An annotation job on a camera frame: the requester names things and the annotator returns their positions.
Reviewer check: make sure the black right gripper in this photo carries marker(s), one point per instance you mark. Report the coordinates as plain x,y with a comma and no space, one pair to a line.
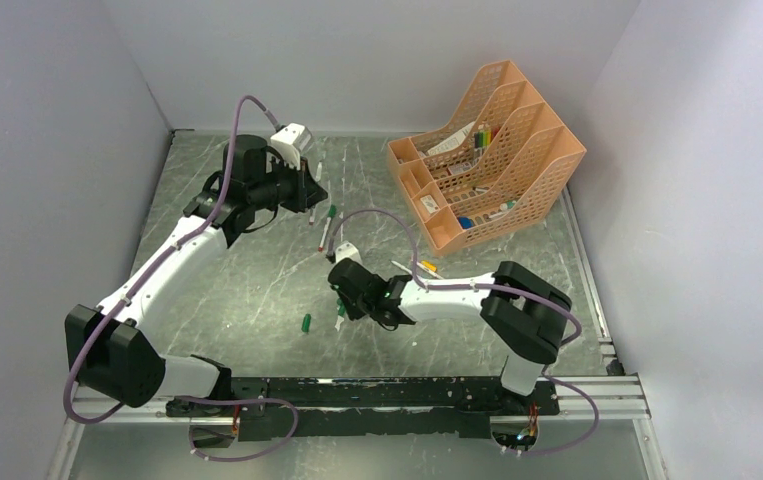
351,312

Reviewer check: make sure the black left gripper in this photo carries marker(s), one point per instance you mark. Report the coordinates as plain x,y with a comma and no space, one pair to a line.
307,193

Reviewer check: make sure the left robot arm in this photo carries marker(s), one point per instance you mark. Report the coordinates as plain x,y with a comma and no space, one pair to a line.
108,346

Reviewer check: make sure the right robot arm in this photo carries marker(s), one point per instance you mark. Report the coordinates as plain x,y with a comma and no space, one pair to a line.
526,312

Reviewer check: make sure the white pen green tip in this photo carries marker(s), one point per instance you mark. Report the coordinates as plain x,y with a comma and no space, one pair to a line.
401,267

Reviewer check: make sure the white pen yellow tip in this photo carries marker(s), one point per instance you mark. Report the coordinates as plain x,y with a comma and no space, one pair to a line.
434,274

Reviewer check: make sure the white staples box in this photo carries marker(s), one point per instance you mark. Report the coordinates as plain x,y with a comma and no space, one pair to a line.
429,203

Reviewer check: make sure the blue round object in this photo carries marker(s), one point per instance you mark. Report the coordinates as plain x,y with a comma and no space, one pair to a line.
465,222

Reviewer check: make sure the white paper booklet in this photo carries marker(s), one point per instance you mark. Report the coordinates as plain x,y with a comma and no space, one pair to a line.
451,142

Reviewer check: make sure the white green glue stick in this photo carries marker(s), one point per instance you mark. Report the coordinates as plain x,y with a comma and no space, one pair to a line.
508,206

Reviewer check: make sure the pack of coloured markers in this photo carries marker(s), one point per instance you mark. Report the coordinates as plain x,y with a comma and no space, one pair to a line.
481,141

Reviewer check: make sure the orange plastic desk organizer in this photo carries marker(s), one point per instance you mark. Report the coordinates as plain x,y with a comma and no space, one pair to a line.
530,160

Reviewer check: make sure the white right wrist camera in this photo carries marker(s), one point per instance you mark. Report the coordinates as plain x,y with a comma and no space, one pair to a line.
347,251

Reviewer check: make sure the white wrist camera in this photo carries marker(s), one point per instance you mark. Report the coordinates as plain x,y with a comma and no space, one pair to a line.
290,142
347,251

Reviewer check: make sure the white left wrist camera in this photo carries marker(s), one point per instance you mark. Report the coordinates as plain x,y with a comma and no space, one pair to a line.
290,142

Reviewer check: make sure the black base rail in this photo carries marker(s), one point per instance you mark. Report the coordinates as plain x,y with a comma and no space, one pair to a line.
265,408

